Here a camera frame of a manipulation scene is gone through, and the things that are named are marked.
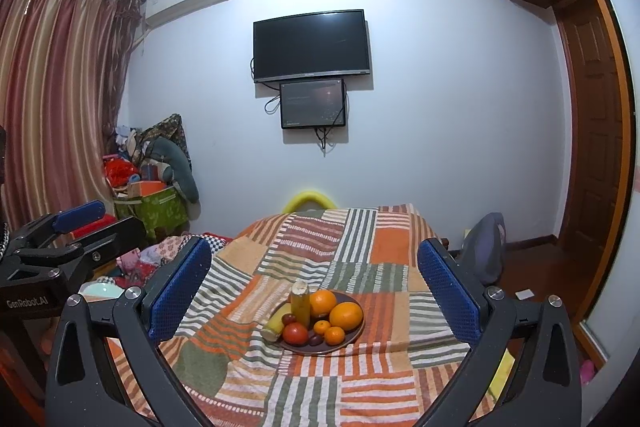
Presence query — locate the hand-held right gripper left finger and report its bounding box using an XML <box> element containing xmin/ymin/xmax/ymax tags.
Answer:
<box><xmin>45</xmin><ymin>236</ymin><xmax>213</xmax><ymax>427</ymax></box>

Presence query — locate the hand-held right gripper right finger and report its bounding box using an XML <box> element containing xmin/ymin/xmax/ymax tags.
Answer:
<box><xmin>417</xmin><ymin>237</ymin><xmax>583</xmax><ymax>427</ymax></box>

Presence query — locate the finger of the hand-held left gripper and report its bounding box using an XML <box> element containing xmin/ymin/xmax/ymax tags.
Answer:
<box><xmin>9</xmin><ymin>200</ymin><xmax>107</xmax><ymax>254</ymax></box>
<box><xmin>54</xmin><ymin>216</ymin><xmax>150</xmax><ymax>284</ymax></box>

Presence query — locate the yellow banana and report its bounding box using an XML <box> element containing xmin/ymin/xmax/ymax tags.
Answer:
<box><xmin>260</xmin><ymin>303</ymin><xmax>296</xmax><ymax>342</ymax></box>

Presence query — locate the orange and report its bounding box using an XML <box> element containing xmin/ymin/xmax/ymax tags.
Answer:
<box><xmin>328</xmin><ymin>302</ymin><xmax>364</xmax><ymax>332</ymax></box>
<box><xmin>309</xmin><ymin>289</ymin><xmax>338</xmax><ymax>319</ymax></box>

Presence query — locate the dark purple plate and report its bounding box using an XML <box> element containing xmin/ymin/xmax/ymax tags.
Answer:
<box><xmin>272</xmin><ymin>291</ymin><xmax>366</xmax><ymax>356</ymax></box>

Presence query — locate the cut banana piece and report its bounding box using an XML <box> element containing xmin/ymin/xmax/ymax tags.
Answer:
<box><xmin>291</xmin><ymin>281</ymin><xmax>312</xmax><ymax>325</ymax></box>

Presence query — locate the red tomato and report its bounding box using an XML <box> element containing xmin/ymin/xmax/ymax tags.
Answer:
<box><xmin>281</xmin><ymin>322</ymin><xmax>310</xmax><ymax>347</ymax></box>

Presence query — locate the pile of clothes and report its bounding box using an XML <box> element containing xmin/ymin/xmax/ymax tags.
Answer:
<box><xmin>116</xmin><ymin>233</ymin><xmax>233</xmax><ymax>290</ymax></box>

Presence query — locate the teal bowl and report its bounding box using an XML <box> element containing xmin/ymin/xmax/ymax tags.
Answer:
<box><xmin>79</xmin><ymin>282</ymin><xmax>124</xmax><ymax>302</ymax></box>

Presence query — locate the red bag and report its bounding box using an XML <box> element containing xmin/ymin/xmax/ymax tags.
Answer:
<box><xmin>102</xmin><ymin>156</ymin><xmax>139</xmax><ymax>188</ymax></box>

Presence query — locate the green storage box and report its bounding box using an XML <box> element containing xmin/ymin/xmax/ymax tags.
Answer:
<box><xmin>114</xmin><ymin>187</ymin><xmax>191</xmax><ymax>238</ymax></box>

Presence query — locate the grey chair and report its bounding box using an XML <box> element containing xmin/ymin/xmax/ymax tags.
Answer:
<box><xmin>460</xmin><ymin>213</ymin><xmax>507</xmax><ymax>286</ymax></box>

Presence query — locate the orange box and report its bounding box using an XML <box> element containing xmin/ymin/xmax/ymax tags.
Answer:
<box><xmin>127</xmin><ymin>179</ymin><xmax>166</xmax><ymax>198</ymax></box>

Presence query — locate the striped patchwork blanket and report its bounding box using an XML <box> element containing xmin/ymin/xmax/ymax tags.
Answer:
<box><xmin>107</xmin><ymin>204</ymin><xmax>506</xmax><ymax>427</ymax></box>

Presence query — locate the grey stuffed toy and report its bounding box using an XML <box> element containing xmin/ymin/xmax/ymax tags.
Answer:
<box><xmin>145</xmin><ymin>137</ymin><xmax>201</xmax><ymax>204</ymax></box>

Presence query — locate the yellow sheet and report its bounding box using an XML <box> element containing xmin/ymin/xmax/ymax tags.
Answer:
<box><xmin>491</xmin><ymin>351</ymin><xmax>516</xmax><ymax>403</ymax></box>

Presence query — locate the striped red curtain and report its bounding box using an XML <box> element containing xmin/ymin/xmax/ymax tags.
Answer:
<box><xmin>0</xmin><ymin>0</ymin><xmax>143</xmax><ymax>233</ymax></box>

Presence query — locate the patterned cushion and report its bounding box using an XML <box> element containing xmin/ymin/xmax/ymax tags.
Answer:
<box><xmin>137</xmin><ymin>114</ymin><xmax>193</xmax><ymax>172</ymax></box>

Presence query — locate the brown wooden door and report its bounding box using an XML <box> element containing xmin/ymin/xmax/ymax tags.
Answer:
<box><xmin>555</xmin><ymin>4</ymin><xmax>626</xmax><ymax>253</ymax></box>

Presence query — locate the small black monitor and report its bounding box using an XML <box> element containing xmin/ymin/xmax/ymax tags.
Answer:
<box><xmin>279</xmin><ymin>78</ymin><xmax>347</xmax><ymax>130</ymax></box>

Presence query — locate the yellow foam ring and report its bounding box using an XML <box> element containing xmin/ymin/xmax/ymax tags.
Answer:
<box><xmin>282</xmin><ymin>189</ymin><xmax>337</xmax><ymax>214</ymax></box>

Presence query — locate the orange wooden door frame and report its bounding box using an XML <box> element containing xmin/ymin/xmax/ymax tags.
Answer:
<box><xmin>562</xmin><ymin>0</ymin><xmax>638</xmax><ymax>358</ymax></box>

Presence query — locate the black wall television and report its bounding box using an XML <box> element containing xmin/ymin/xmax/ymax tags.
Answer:
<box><xmin>252</xmin><ymin>9</ymin><xmax>372</xmax><ymax>84</ymax></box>

